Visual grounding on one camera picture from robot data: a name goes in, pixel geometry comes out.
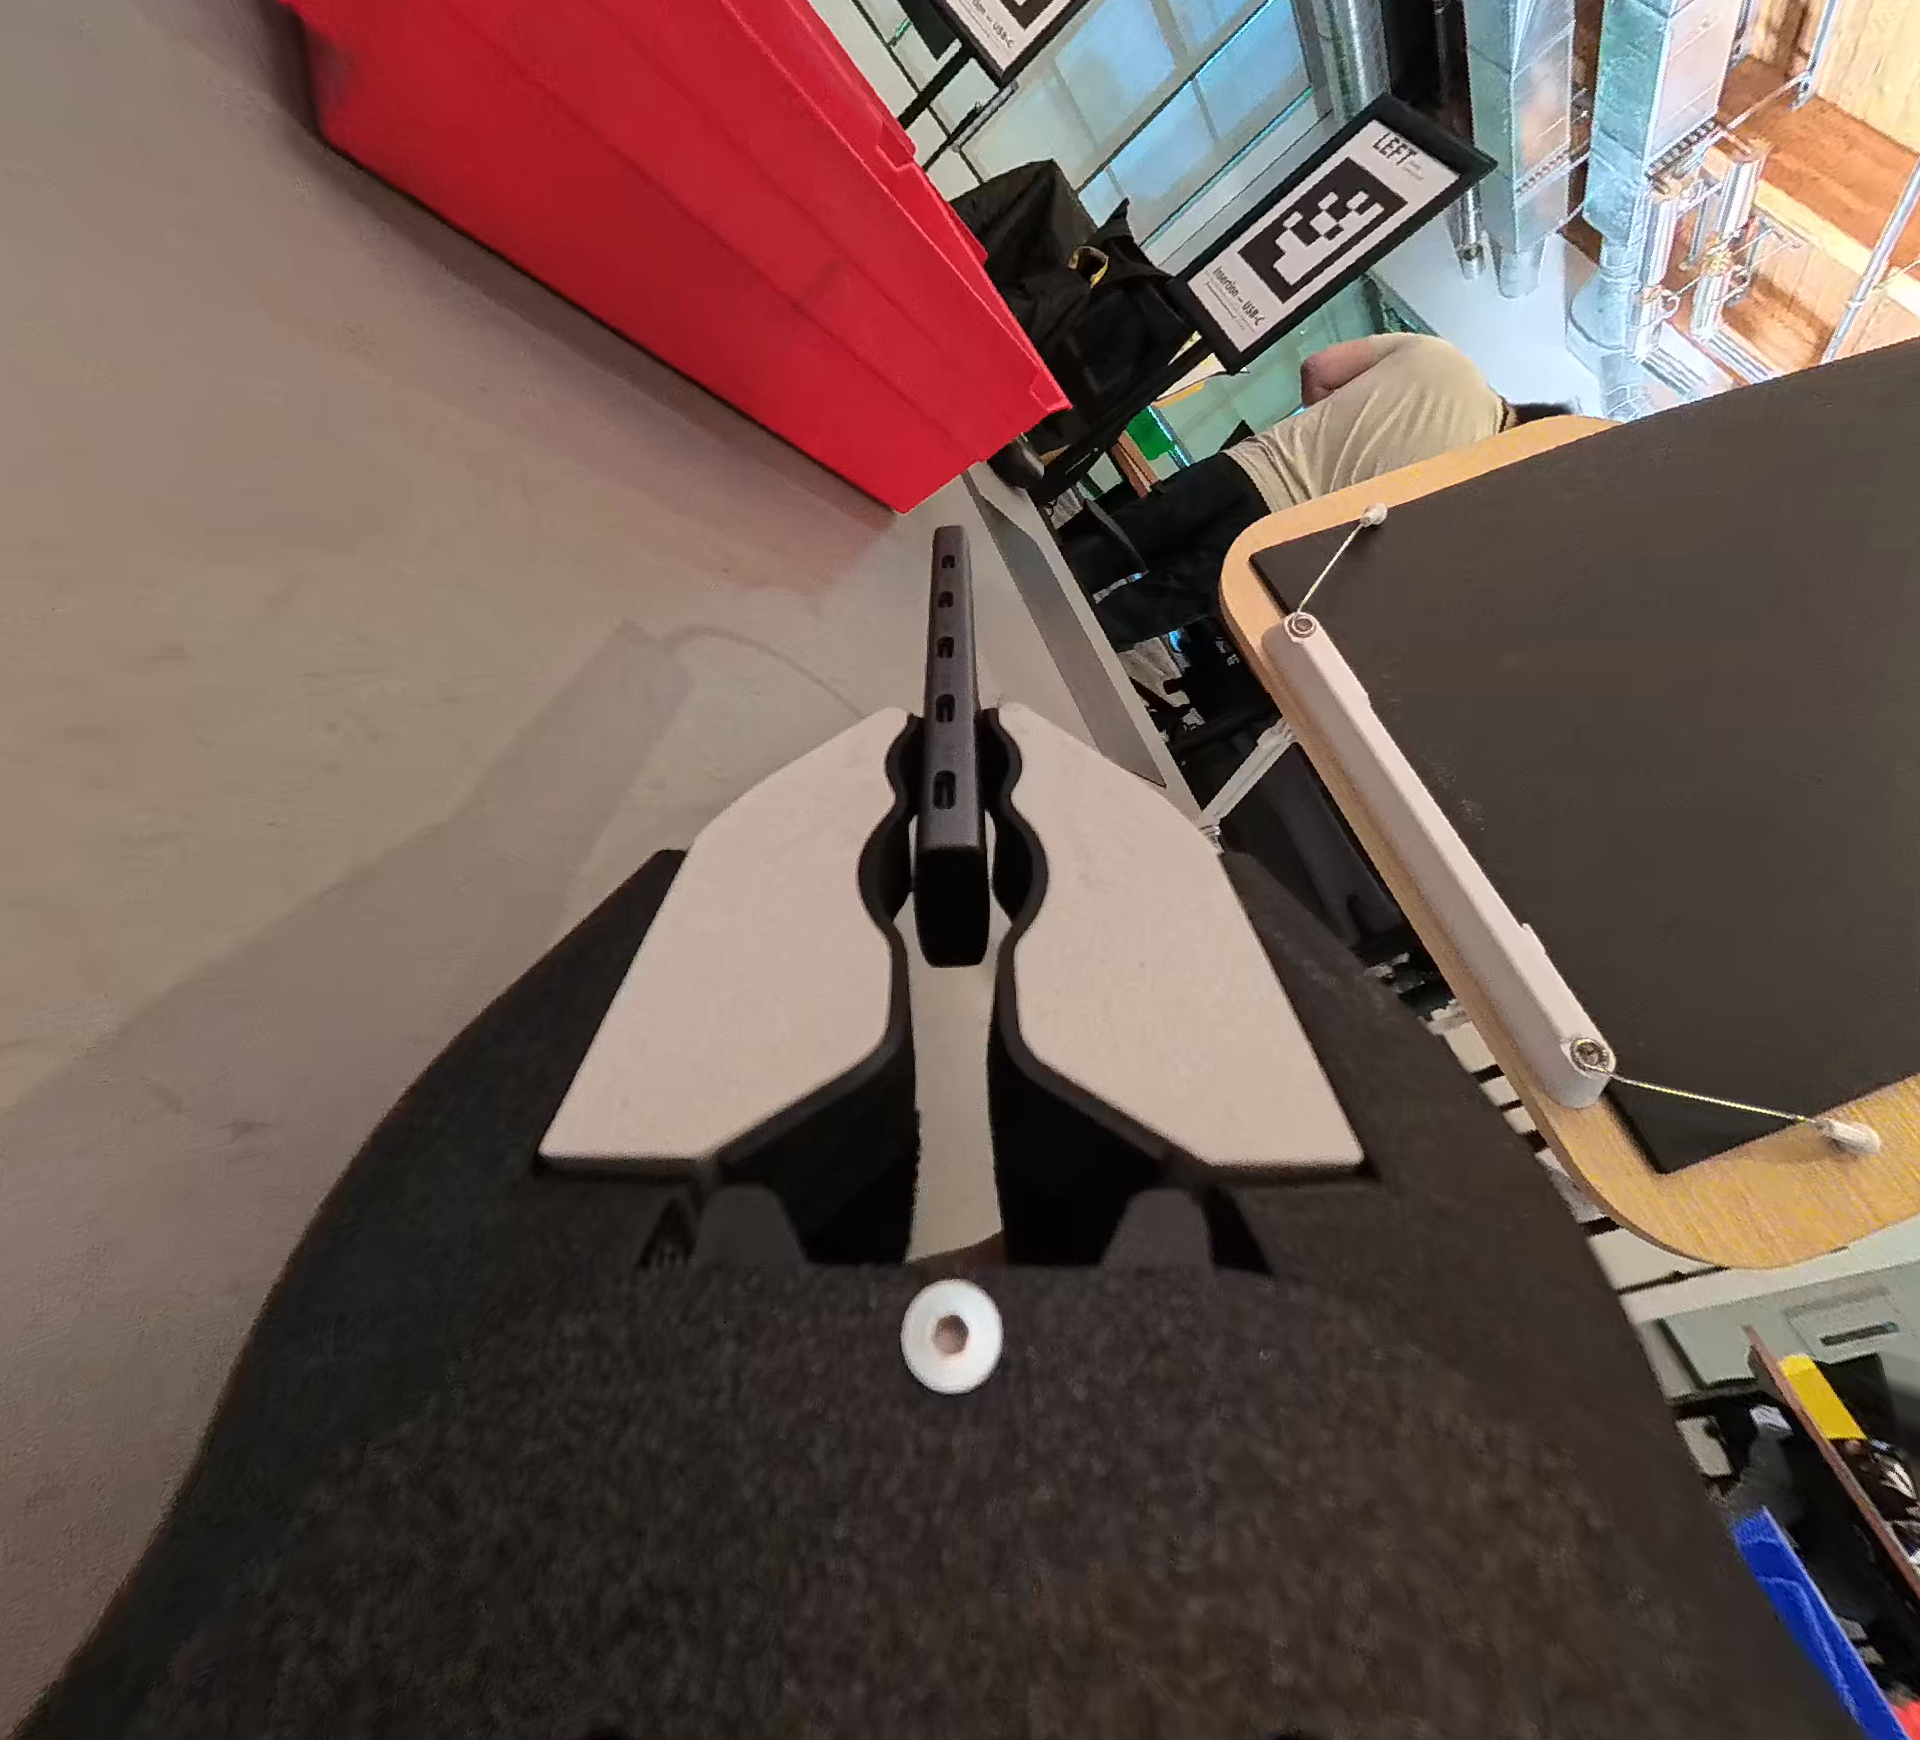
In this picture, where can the black wood-rimmed board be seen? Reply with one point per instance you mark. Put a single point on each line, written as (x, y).
(1650, 720)

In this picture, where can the silver ventilation duct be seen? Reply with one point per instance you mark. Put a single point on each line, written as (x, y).
(1650, 44)

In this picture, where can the white board bracket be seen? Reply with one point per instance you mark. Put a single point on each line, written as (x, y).
(1426, 854)

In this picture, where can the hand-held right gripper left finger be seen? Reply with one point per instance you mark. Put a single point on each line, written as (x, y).
(721, 991)

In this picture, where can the blue plastic bin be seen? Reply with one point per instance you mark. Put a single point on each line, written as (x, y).
(1800, 1620)

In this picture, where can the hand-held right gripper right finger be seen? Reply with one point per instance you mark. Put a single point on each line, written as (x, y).
(1172, 991)

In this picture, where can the dark grey usb hub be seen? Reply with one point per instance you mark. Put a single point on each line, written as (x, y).
(953, 871)

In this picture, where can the red plastic bin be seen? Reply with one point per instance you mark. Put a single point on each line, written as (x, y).
(631, 120)

